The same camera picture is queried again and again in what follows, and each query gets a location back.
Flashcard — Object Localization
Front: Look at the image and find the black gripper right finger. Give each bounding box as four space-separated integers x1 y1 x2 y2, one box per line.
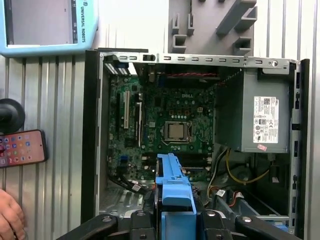
198 209 303 240

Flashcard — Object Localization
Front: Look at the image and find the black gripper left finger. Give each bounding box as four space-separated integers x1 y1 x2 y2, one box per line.
81 209 158 240

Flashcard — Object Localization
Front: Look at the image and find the hard disk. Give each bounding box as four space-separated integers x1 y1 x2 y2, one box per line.
152 152 199 240

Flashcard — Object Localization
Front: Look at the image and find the person's hand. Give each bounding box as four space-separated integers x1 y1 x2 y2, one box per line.
0 188 27 240

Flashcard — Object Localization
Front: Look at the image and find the metal optical drive cage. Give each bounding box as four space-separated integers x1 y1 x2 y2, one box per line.
212 192 291 240

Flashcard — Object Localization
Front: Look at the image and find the black RAM slot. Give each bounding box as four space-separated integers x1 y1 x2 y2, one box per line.
143 154 210 165

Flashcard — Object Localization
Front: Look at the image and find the blue plastic drive latch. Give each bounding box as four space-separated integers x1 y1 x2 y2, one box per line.
273 222 292 240

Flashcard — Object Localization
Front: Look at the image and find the CPU socket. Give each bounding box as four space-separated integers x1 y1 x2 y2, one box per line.
161 120 195 147

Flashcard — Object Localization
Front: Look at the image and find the silver CPU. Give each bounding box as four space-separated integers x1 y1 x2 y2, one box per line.
167 124 187 140

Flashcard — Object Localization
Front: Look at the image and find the black PC case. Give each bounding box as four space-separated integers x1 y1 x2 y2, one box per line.
81 48 311 240

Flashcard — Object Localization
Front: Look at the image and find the green motherboard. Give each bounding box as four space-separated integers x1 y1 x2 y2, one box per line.
107 74 216 186

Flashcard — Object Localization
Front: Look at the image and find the grey power supply unit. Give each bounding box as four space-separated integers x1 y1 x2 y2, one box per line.
214 68 292 154

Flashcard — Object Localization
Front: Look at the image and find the white expansion slot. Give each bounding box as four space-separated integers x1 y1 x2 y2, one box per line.
123 90 131 130

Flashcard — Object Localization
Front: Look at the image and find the smartphone with lit screen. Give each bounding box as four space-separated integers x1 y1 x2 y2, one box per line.
0 129 50 168

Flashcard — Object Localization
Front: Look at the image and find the round black tool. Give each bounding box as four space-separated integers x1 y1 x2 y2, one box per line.
0 98 26 133

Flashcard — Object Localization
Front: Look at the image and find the grey parts rack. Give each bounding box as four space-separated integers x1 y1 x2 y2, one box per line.
167 0 258 56

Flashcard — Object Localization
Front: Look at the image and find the pale blue teach pendant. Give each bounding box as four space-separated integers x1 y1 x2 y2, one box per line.
0 0 100 58

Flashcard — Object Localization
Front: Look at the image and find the multicoloured wire bundle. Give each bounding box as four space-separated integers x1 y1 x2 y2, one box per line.
206 147 245 208

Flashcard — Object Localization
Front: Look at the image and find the black wire bundle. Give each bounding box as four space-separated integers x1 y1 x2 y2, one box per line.
107 172 156 195

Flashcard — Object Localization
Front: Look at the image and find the yellow wire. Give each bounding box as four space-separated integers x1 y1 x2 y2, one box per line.
225 147 271 185

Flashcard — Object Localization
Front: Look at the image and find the red twisted wire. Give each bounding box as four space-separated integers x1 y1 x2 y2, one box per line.
166 71 219 79

